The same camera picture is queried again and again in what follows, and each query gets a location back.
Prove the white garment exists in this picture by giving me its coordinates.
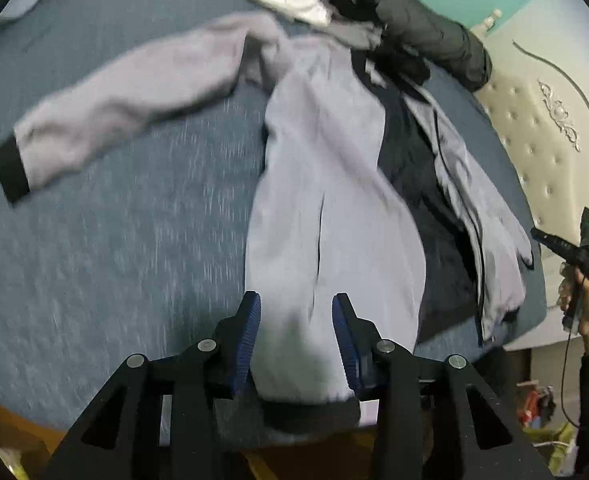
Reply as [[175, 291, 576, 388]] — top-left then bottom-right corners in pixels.
[[252, 0, 333, 28]]

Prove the person's right hand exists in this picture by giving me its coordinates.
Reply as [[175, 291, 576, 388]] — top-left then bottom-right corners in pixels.
[[557, 263, 589, 356]]

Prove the black garment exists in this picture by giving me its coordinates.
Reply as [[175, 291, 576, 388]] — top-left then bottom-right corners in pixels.
[[328, 0, 430, 84]]

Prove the dark grey rolled duvet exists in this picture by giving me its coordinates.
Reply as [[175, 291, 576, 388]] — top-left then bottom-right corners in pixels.
[[375, 0, 492, 91]]

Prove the cream tufted headboard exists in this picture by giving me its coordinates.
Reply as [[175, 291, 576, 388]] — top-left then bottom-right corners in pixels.
[[469, 6, 589, 331]]

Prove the light grey zip jacket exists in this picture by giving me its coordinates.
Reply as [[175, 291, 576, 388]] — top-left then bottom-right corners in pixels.
[[0, 11, 534, 406]]

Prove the blue bed sheet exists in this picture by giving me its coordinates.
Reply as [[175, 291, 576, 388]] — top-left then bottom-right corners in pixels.
[[0, 0, 549, 434]]

